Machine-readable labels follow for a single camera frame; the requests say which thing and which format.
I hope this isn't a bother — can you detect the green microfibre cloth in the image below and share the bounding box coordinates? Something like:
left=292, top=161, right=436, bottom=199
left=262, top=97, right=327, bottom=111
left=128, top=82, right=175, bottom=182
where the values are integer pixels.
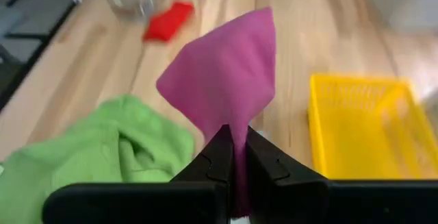
left=0, top=93, right=196, bottom=224

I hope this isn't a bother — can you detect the red block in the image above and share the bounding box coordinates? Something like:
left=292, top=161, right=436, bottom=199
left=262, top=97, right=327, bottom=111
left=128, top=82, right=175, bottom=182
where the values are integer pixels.
left=142, top=0, right=196, bottom=43

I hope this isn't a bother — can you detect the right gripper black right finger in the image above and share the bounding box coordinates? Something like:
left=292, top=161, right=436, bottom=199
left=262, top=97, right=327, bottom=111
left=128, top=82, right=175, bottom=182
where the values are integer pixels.
left=245, top=125, right=438, bottom=224

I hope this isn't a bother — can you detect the black aluminium rig frame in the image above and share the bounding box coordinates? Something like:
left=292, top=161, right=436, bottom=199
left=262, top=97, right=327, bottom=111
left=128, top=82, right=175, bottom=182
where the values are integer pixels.
left=0, top=0, right=97, bottom=112

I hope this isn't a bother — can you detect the light grey plastic bin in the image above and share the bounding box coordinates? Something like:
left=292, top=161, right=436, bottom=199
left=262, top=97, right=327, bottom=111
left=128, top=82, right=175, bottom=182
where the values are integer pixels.
left=359, top=0, right=438, bottom=35

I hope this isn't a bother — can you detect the yellow plastic basket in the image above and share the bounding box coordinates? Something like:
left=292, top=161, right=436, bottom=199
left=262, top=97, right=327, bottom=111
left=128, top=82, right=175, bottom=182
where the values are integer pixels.
left=307, top=73, right=438, bottom=180

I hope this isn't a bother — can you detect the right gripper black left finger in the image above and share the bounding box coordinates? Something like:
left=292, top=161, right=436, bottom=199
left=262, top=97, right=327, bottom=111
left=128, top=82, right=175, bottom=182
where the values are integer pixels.
left=41, top=123, right=237, bottom=224

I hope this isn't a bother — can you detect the magenta cloth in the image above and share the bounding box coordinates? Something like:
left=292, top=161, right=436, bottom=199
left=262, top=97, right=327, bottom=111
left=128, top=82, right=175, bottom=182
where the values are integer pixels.
left=155, top=6, right=277, bottom=218

